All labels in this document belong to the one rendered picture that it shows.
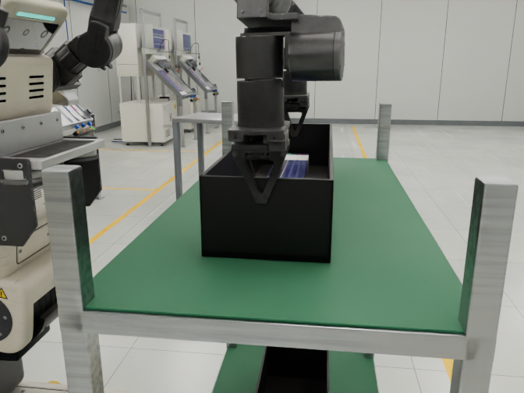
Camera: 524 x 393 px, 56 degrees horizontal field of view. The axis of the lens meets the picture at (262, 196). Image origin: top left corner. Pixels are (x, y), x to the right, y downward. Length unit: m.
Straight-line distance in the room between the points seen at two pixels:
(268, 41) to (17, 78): 0.60
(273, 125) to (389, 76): 9.50
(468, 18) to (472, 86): 1.26
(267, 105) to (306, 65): 0.06
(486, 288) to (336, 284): 0.17
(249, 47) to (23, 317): 0.71
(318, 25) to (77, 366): 0.46
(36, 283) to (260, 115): 0.64
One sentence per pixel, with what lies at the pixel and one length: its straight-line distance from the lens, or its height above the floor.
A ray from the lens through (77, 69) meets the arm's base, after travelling 1.22.
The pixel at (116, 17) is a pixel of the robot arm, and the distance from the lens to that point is 1.18.
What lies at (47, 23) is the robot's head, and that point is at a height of 1.27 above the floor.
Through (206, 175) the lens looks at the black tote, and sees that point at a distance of 0.63.
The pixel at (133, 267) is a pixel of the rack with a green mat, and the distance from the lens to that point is 0.65.
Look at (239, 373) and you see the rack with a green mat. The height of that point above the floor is 0.35.
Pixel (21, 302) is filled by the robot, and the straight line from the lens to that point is 1.05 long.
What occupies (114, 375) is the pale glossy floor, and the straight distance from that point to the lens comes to 2.15.
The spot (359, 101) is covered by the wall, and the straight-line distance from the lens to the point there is 10.04.
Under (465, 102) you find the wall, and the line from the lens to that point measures 10.38.
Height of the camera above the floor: 1.20
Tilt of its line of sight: 15 degrees down
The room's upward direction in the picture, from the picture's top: straight up
